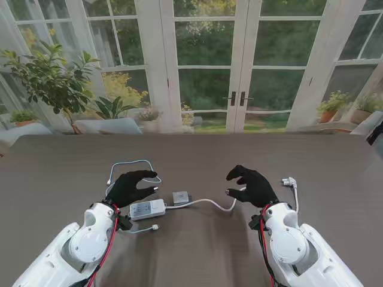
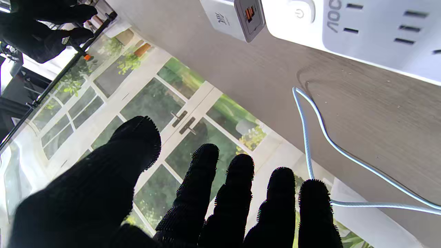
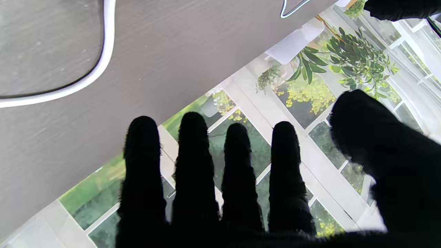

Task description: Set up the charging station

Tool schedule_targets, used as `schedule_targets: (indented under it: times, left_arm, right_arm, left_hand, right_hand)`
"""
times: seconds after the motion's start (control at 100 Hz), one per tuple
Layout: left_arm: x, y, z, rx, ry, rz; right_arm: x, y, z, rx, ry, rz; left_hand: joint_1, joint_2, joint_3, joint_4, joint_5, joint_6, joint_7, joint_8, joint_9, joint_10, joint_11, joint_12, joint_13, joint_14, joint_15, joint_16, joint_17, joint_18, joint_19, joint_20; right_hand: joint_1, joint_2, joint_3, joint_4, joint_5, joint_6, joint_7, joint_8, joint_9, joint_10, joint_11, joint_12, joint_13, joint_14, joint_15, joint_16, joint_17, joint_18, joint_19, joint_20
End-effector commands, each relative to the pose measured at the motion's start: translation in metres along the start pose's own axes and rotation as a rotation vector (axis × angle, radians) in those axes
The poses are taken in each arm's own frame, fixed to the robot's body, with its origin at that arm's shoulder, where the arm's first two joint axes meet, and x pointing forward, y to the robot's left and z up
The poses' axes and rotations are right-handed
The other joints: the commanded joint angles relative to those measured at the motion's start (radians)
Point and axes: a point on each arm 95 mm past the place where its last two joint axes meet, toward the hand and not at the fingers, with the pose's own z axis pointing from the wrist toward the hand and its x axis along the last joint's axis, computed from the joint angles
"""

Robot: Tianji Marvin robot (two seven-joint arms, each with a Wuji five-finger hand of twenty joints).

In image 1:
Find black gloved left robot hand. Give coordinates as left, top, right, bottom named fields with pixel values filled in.
left=104, top=170, right=159, bottom=209

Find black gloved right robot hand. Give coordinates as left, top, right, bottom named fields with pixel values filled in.
left=226, top=164, right=278, bottom=209

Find white power strip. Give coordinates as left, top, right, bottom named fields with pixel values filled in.
left=129, top=199, right=167, bottom=221

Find light blue USB cable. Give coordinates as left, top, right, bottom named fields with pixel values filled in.
left=106, top=160, right=163, bottom=234

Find grey USB wall charger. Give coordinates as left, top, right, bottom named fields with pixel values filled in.
left=172, top=191, right=194, bottom=206

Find dark object beside backdrop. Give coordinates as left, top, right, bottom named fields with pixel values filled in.
left=365, top=119, right=383, bottom=146

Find printed garden window backdrop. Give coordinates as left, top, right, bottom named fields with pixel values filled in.
left=0, top=0, right=383, bottom=135

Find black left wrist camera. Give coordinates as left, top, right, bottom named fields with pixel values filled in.
left=115, top=213, right=133, bottom=231

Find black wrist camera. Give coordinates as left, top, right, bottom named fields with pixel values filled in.
left=250, top=213, right=264, bottom=231
left=115, top=213, right=133, bottom=231

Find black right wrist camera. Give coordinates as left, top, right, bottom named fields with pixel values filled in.
left=250, top=213, right=264, bottom=231

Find red right arm cables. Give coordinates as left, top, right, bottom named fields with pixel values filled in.
left=259, top=204, right=279, bottom=287

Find red arm cables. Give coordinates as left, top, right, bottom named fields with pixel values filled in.
left=89, top=204, right=119, bottom=287
left=259, top=204, right=279, bottom=287

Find red left arm cables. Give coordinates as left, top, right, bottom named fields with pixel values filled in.
left=89, top=204, right=119, bottom=287

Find white power cord with plug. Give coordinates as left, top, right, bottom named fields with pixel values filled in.
left=163, top=177, right=300, bottom=213

